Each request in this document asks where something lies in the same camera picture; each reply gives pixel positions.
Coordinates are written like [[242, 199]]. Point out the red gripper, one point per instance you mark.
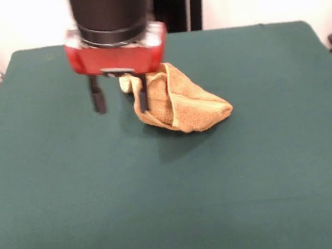
[[114, 58]]

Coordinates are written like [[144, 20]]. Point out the tan terry towel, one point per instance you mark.
[[193, 103]]

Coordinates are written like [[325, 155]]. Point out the dark green table cloth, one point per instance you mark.
[[71, 185]]

